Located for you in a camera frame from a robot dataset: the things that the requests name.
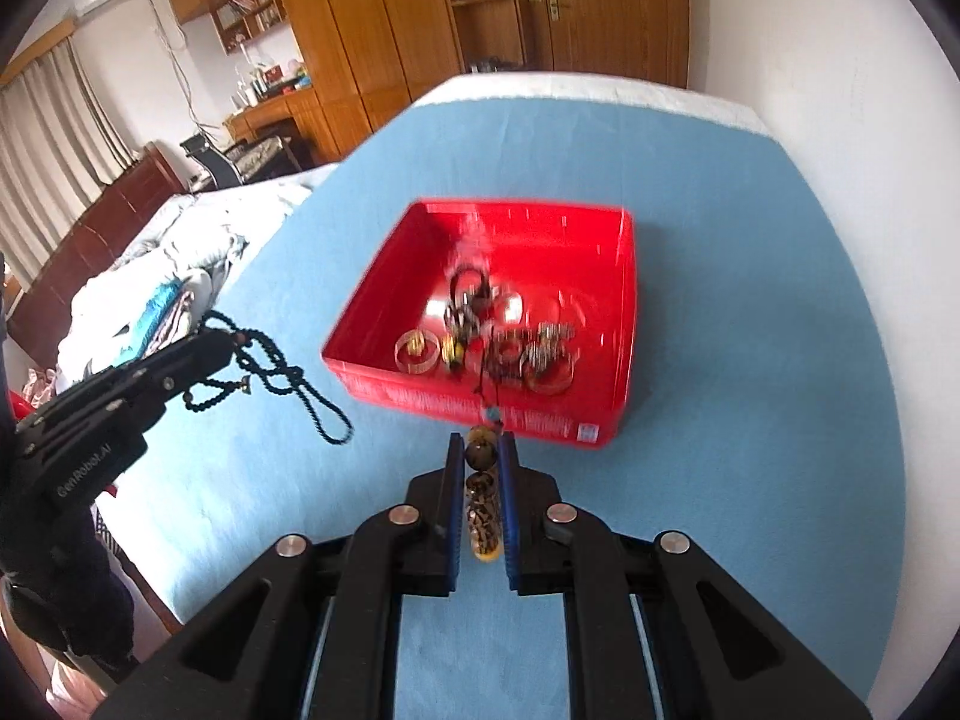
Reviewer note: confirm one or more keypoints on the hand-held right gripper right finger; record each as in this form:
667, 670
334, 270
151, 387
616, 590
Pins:
510, 510

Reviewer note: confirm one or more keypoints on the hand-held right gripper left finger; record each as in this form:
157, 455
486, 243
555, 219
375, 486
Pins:
452, 510

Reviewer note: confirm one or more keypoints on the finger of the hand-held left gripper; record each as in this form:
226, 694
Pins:
120, 409
202, 351

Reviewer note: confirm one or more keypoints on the silver bangle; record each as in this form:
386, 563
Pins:
526, 379

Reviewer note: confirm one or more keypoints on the red plastic box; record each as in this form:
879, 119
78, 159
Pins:
382, 285

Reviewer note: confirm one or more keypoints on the pink cloth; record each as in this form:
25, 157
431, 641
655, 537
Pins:
41, 386

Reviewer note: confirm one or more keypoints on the red plastic object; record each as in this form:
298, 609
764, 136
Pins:
21, 405

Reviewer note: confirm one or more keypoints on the bed with white bedding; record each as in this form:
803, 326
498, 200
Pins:
187, 262

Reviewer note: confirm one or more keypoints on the blue blanket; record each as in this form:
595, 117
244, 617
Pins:
300, 502

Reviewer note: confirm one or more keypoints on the dark wooden headboard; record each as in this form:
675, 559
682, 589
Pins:
112, 217

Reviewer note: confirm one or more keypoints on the black office chair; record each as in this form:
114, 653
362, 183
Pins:
217, 165

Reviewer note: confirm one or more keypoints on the beige curtain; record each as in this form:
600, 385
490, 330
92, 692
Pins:
45, 150

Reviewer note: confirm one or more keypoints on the wooden desk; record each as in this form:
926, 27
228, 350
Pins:
300, 112

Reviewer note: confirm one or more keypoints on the wooden wardrobe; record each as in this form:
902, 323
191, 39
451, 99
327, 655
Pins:
337, 30

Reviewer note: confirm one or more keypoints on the white mattress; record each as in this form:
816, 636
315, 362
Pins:
637, 90

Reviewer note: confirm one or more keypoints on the wooden door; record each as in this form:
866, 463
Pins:
615, 7

